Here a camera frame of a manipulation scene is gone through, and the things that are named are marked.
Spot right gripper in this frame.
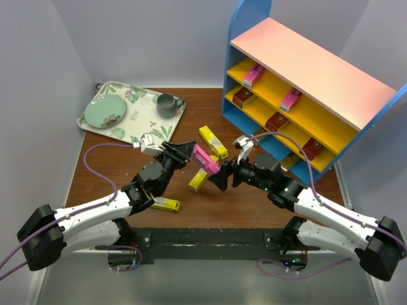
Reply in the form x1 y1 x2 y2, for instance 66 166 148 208
208 150 270 193

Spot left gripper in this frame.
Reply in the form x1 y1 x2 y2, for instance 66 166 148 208
153 140 195 196

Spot yellow toothpaste box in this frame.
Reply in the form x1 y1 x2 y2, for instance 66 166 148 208
198 125 228 159
188 155 220 192
150 197 181 212

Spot teal green tea toothpaste box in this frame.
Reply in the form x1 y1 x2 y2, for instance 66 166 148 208
280 152 301 172

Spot red 3D toothpaste box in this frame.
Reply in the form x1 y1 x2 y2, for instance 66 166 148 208
300 137 325 161
265 112 288 132

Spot dark red toothpaste box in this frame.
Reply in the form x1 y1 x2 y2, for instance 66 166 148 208
232 88 256 108

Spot small pink toothpaste box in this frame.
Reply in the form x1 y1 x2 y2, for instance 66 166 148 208
279 88 302 112

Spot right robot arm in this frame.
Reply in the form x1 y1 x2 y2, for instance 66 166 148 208
208 154 406 281

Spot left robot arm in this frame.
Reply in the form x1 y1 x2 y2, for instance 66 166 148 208
17 141 197 271

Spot blue shelf with coloured boards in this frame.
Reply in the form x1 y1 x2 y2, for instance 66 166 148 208
222 1 406 184

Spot grey ceramic mug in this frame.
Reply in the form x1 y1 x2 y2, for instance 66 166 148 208
156 93 185 118

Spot mint green ceramic plate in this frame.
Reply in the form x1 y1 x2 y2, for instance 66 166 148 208
84 95 127 129

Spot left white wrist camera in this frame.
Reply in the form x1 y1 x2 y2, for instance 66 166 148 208
133 133 162 156

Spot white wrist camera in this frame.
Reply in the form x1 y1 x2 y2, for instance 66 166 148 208
233 135 254 164
133 133 162 156

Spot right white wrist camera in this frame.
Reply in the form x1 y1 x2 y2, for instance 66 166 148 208
233 135 254 164

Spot black mounting base plate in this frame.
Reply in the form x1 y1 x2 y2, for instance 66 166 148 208
132 227 304 264

